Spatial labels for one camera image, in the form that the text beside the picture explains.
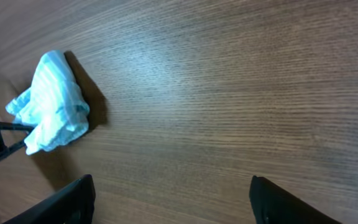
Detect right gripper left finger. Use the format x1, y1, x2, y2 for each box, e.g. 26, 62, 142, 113
4, 174, 96, 224

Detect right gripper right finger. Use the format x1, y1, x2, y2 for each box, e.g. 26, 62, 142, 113
249, 175, 339, 224

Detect light blue striped baby pants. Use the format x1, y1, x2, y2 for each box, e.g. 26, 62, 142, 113
6, 50, 90, 155

